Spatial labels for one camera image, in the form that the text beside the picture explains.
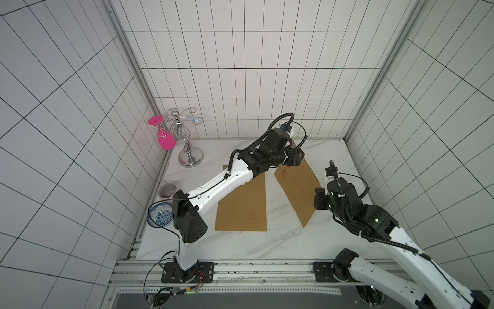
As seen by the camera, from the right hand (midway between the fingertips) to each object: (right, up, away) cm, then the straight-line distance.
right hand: (314, 187), depth 73 cm
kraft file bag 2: (-3, -1, +9) cm, 9 cm away
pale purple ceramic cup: (-64, -4, +15) cm, 66 cm away
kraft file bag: (-27, -14, +17) cm, 35 cm away
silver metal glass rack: (-60, +11, +37) cm, 71 cm away
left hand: (-8, +11, +1) cm, 14 cm away
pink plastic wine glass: (-69, +20, +25) cm, 76 cm away
